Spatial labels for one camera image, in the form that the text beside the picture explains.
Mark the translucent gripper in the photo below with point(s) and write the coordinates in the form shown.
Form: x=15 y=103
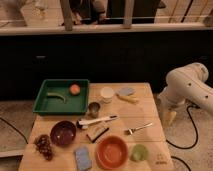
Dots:
x=168 y=115

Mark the silver metal fork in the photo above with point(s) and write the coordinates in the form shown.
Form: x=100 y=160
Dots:
x=130 y=131

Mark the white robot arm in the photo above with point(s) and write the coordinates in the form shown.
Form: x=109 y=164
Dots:
x=185 y=83

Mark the green plastic cup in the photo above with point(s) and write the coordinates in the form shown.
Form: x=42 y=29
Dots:
x=139 y=153

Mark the blue sponge near cup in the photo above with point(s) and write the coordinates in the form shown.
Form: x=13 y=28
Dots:
x=126 y=91

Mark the white paper cup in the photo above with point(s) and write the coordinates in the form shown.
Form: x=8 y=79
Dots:
x=107 y=94

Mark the small metal cup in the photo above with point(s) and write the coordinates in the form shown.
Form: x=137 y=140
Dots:
x=94 y=108

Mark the yellow banana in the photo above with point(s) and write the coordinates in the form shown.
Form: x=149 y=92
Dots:
x=128 y=99

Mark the orange bowl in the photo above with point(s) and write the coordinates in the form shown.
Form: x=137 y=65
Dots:
x=111 y=153

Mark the wooden block brush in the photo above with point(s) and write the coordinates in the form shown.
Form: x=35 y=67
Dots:
x=95 y=132

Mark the blue sponge front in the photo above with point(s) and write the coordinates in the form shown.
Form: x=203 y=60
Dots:
x=82 y=158

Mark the orange fruit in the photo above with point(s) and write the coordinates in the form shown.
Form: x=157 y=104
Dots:
x=74 y=89

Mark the purple bowl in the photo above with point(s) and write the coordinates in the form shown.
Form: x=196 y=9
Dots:
x=63 y=133

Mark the green plastic tray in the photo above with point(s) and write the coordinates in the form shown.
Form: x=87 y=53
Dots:
x=75 y=104

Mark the green bean pod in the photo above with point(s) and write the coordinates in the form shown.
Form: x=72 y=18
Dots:
x=56 y=95

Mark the bunch of dark grapes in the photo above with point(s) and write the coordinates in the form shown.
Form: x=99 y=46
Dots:
x=43 y=146

